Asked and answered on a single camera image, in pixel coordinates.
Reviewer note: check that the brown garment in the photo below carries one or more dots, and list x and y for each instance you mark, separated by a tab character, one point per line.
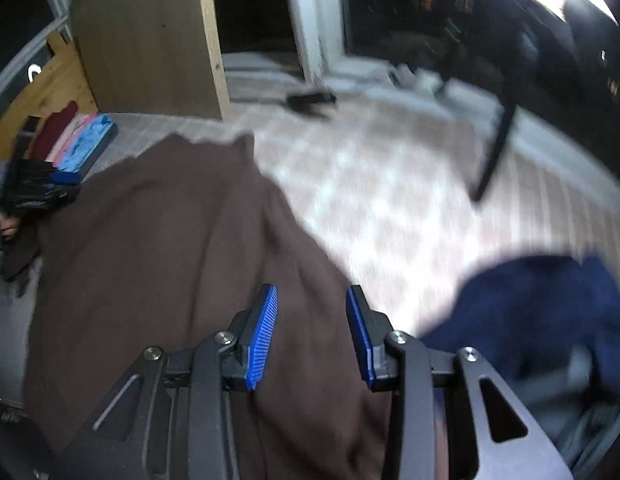
163	250

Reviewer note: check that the wooden cabinet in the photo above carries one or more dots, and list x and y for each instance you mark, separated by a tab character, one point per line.
131	56

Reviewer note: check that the navy blue garment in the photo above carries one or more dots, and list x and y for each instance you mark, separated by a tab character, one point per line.
532	309

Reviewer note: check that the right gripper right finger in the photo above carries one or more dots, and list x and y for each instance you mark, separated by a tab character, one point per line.
490	433

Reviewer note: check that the left hand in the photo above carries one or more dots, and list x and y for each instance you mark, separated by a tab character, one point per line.
8	226

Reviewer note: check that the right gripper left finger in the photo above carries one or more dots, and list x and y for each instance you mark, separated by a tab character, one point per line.
169	415

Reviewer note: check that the white window frame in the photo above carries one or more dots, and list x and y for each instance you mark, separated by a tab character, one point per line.
319	36

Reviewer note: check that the stack of folded clothes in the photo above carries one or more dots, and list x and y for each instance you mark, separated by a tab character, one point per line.
70	142

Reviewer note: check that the ring light on tripod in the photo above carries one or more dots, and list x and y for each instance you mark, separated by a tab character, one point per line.
557	59

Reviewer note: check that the black power adapter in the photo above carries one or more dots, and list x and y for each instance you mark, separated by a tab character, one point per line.
310	100

